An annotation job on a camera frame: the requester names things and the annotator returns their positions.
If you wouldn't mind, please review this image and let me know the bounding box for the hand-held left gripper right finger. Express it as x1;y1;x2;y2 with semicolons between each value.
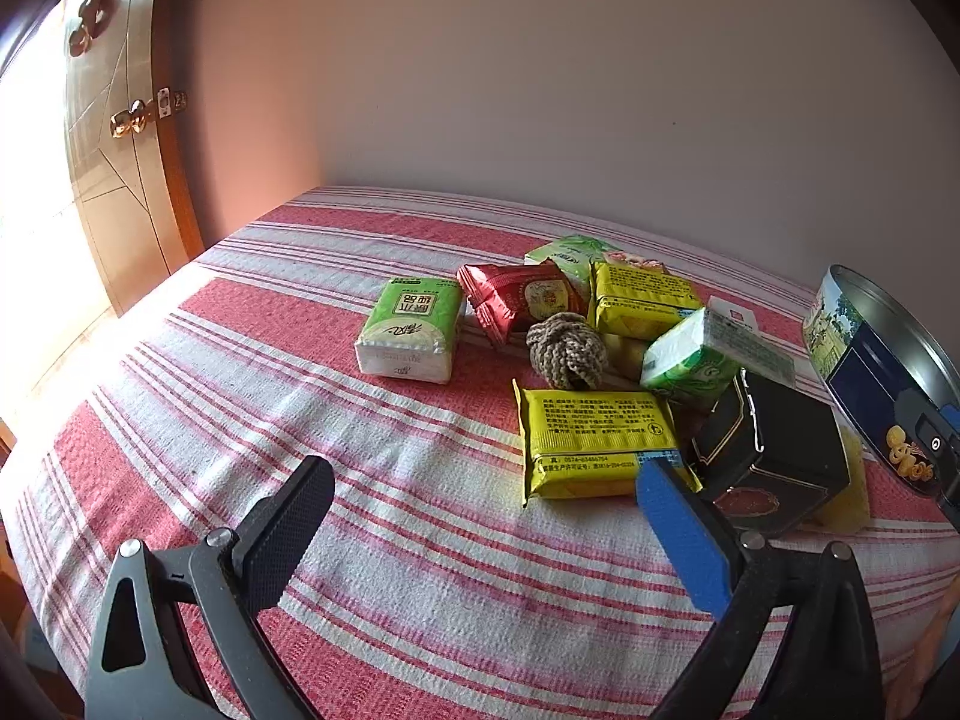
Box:
634;459;886;720

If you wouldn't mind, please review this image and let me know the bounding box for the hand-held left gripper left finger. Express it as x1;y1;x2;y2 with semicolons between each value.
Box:
84;456;336;720

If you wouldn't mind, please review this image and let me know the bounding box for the yellow sponge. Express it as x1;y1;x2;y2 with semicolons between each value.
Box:
604;331;653;383
806;424;871;535

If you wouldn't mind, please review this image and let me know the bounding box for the round printed tin container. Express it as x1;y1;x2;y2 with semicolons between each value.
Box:
802;265;960;500

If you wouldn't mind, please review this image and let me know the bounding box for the black tin box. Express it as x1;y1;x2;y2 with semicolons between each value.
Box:
690;367;852;539

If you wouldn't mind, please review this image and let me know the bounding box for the yellow snack packet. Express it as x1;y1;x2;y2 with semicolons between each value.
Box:
589;261;704;338
512;379;702;509

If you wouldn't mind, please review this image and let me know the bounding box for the small green tissue pack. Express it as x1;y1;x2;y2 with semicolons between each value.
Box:
640;307;751;410

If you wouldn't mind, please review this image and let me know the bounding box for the white card box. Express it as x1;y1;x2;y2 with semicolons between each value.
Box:
705;296;796;391

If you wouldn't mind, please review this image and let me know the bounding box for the brown rope ball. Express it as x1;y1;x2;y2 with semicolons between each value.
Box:
526;313;605;383

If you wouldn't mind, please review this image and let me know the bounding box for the light green tissue pack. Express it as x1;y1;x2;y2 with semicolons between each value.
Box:
355;277;464;383

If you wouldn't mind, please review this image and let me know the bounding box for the pink flower snack packet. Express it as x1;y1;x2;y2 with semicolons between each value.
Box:
604;251;668;275

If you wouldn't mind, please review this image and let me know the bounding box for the red snack packet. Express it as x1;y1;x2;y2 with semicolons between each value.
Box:
457;259;590;350

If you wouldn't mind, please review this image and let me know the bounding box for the leaf print green tissue pack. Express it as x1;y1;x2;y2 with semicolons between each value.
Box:
523;235;623;301

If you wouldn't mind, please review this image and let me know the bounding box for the red white striped blanket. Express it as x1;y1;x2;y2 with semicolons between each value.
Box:
0;186;960;720

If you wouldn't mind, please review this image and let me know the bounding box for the wooden door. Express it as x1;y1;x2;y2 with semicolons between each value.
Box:
64;0;203;316

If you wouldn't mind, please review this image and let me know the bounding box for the brass door knob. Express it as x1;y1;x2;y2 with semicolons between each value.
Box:
111;100;149;140

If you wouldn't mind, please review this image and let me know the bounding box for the brown hanging door decoration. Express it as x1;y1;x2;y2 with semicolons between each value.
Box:
69;0;125;57

